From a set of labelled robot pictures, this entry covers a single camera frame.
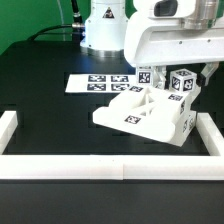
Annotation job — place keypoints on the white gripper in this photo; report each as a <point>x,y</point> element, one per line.
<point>171,32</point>

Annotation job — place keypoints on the white chair back frame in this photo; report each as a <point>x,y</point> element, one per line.
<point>147,112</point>

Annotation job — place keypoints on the small white marker cube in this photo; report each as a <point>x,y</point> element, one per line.
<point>183,80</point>

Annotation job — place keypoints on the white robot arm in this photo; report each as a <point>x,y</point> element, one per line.
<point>105,30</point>

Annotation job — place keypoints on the white marker sheet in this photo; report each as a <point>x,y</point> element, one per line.
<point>99,83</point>

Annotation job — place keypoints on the white U-shaped fence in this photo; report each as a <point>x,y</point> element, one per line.
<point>121,167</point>

